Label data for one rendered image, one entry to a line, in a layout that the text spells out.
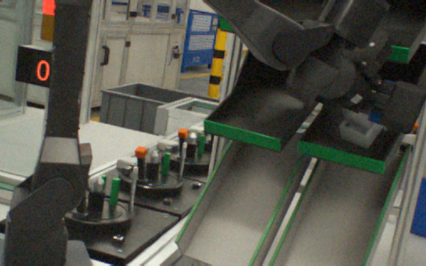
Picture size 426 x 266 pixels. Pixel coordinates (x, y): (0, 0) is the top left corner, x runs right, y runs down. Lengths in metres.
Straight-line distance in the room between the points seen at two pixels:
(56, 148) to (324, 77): 0.32
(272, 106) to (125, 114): 2.17
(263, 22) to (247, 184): 0.42
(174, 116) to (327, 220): 1.39
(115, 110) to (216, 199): 2.17
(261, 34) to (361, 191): 0.43
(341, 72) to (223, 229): 0.39
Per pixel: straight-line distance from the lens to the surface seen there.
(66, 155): 0.75
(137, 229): 1.21
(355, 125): 0.96
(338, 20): 0.80
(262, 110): 1.08
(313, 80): 0.79
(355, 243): 1.06
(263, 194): 1.10
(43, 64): 1.34
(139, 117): 3.19
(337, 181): 1.12
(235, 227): 1.08
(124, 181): 1.41
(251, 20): 0.76
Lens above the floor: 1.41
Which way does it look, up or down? 12 degrees down
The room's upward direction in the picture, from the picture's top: 9 degrees clockwise
